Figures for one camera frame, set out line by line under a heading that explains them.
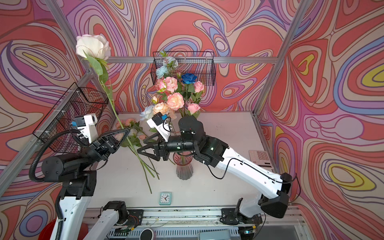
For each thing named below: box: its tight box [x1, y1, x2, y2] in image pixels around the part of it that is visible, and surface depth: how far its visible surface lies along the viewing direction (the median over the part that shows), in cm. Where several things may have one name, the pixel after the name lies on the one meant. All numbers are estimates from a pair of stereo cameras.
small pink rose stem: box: [187, 103, 201, 115], surface depth 65 cm
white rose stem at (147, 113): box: [139, 105, 155, 122], surface depth 63 cm
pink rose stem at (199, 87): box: [191, 80, 205, 103], surface depth 71 cm
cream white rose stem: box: [76, 34, 155, 178], surface depth 36 cm
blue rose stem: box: [181, 73, 197, 100], surface depth 69 cm
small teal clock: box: [159, 192, 172, 206], surface depth 79 cm
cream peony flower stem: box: [152, 102, 170, 116], surface depth 61 cm
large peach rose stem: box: [163, 76, 178, 93], surface depth 59 cm
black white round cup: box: [139, 228, 154, 240], surface depth 66 cm
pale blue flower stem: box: [155, 50, 179, 80], surface depth 74 cm
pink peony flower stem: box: [166, 92, 185, 111], surface depth 63 cm
